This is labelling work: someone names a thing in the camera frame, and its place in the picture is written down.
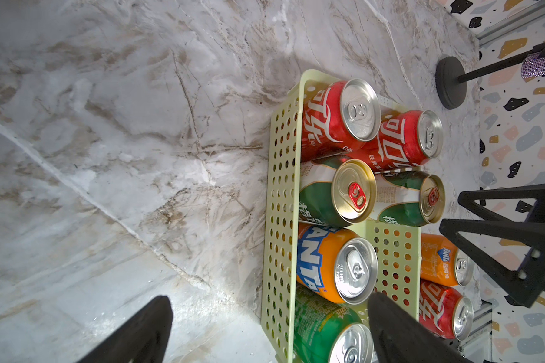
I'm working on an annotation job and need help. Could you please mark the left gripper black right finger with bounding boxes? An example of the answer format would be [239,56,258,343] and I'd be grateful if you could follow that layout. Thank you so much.
[367,293,469,363]

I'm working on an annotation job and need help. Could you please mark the red cola can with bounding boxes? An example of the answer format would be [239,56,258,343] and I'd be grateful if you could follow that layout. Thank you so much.
[347,110,444,172]
[301,79,382,162]
[419,279,474,341]

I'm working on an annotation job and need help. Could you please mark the green herbal tea can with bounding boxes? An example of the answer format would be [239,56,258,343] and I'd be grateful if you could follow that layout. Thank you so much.
[298,156,377,228]
[369,171,446,227]

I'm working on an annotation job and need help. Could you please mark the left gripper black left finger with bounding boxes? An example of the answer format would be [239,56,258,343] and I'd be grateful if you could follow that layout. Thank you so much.
[80,296,173,362]

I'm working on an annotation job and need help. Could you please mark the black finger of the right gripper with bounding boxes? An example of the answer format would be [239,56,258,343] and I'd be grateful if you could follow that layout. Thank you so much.
[458,184,545,223]
[439,219,545,308]

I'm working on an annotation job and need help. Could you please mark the orange fanta can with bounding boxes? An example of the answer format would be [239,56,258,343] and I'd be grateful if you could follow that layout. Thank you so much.
[420,233,474,287]
[296,222,379,305]

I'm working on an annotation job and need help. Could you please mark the glitter microphone on black stand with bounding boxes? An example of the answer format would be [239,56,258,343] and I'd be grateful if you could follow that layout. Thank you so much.
[435,42,545,110]

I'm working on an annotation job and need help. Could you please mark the green Sprite can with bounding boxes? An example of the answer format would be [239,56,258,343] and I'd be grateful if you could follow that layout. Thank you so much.
[294,286,373,362]

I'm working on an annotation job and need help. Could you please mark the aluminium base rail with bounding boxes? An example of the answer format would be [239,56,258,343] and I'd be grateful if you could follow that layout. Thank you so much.
[446,300,492,362]

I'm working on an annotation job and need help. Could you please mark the light green perforated plastic basket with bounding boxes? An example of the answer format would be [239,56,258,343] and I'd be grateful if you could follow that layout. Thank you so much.
[261,70,421,362]

